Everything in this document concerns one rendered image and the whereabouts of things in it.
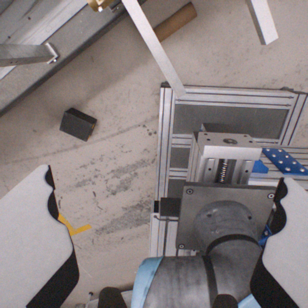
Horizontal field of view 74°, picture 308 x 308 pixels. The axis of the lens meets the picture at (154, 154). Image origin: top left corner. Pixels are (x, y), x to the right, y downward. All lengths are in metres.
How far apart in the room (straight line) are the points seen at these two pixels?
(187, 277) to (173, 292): 0.03
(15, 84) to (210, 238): 0.79
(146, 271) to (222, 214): 0.21
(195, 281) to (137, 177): 1.39
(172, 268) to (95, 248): 2.06
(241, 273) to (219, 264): 0.04
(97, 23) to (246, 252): 0.72
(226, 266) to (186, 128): 0.99
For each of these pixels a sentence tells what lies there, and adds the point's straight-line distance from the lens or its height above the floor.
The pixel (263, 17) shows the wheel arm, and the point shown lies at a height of 0.85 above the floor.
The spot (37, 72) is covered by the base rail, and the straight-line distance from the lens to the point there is 0.84.
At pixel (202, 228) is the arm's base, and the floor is 1.08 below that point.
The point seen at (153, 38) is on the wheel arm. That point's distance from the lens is 0.59.
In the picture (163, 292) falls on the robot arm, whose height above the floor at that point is 1.23.
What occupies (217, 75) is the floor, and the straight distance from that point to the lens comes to 1.48.
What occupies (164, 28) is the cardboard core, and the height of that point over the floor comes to 0.08.
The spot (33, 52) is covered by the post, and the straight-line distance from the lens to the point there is 0.69.
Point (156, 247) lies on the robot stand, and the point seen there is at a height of 0.95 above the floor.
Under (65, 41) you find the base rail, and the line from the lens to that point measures 0.79.
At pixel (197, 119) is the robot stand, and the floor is 0.21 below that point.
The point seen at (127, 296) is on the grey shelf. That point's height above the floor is 0.14.
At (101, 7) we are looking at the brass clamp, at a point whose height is 0.83.
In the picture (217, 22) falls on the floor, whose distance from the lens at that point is 1.47.
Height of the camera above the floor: 1.43
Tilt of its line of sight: 62 degrees down
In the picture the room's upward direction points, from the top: 175 degrees counter-clockwise
